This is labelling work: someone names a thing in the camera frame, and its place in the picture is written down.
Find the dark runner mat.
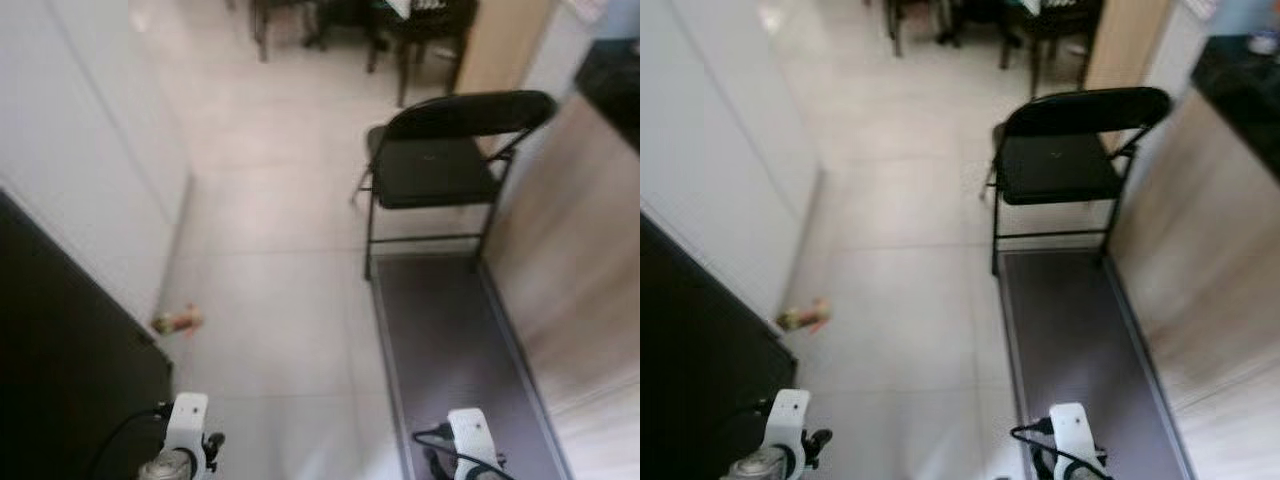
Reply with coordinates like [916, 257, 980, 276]
[368, 250, 576, 480]
[997, 248, 1196, 480]

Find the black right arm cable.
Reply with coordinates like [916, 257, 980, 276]
[1010, 422, 1113, 480]
[412, 425, 513, 480]

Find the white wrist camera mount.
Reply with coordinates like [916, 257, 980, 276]
[765, 388, 811, 471]
[447, 408, 496, 476]
[165, 392, 211, 471]
[1048, 403, 1091, 471]

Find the dark dining chair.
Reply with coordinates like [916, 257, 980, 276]
[1000, 0, 1106, 99]
[375, 0, 479, 106]
[250, 0, 311, 63]
[885, 0, 946, 58]

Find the small yellow red bottle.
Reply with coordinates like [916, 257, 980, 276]
[150, 305, 206, 338]
[777, 298, 831, 334]

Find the light wooden door panel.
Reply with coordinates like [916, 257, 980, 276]
[455, 0, 556, 101]
[1082, 0, 1173, 93]

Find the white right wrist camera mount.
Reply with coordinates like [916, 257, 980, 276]
[447, 408, 496, 476]
[1048, 403, 1091, 471]

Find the wooden counter black top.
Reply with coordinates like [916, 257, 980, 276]
[485, 40, 641, 411]
[1105, 35, 1280, 411]

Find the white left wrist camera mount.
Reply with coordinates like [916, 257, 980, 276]
[165, 392, 211, 471]
[765, 388, 811, 471]

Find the black folding chair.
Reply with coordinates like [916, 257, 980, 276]
[352, 90, 559, 281]
[990, 87, 1173, 276]

